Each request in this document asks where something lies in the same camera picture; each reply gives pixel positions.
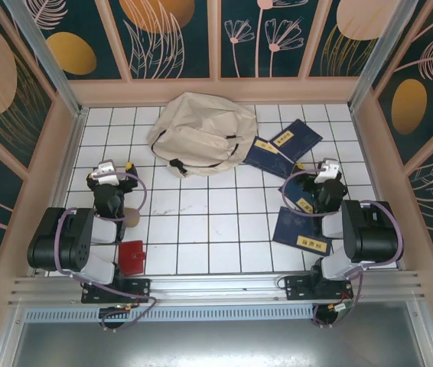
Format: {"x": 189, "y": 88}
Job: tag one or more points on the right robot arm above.
{"x": 373, "y": 241}

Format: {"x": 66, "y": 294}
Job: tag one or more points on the grey metal panel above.
{"x": 216, "y": 344}

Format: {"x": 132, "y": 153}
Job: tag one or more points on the aluminium frame post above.
{"x": 384, "y": 57}
{"x": 49, "y": 61}

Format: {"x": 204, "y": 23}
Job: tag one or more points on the beige fabric backpack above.
{"x": 201, "y": 126}

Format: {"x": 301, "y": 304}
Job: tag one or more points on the small green circuit board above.
{"x": 340, "y": 307}

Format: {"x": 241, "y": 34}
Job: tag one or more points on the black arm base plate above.
{"x": 140, "y": 288}
{"x": 297, "y": 290}

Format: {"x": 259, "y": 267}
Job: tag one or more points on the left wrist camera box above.
{"x": 105, "y": 177}

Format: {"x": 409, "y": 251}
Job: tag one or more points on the tan pencil case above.
{"x": 134, "y": 219}

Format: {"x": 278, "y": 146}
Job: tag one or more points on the navy book with yellow label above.
{"x": 295, "y": 199}
{"x": 270, "y": 164}
{"x": 293, "y": 229}
{"x": 300, "y": 137}

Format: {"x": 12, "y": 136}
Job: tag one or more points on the aluminium mounting rail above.
{"x": 216, "y": 284}

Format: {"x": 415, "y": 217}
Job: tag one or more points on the red wallet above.
{"x": 130, "y": 256}

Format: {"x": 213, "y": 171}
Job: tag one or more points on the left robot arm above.
{"x": 48, "y": 248}

